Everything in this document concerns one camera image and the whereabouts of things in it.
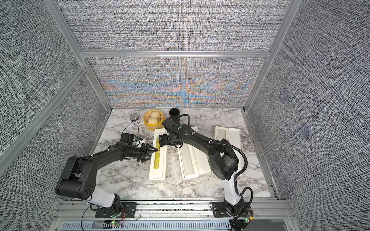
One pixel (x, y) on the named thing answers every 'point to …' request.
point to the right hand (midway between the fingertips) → (164, 139)
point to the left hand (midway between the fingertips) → (157, 152)
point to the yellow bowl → (153, 119)
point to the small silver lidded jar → (134, 117)
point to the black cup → (174, 113)
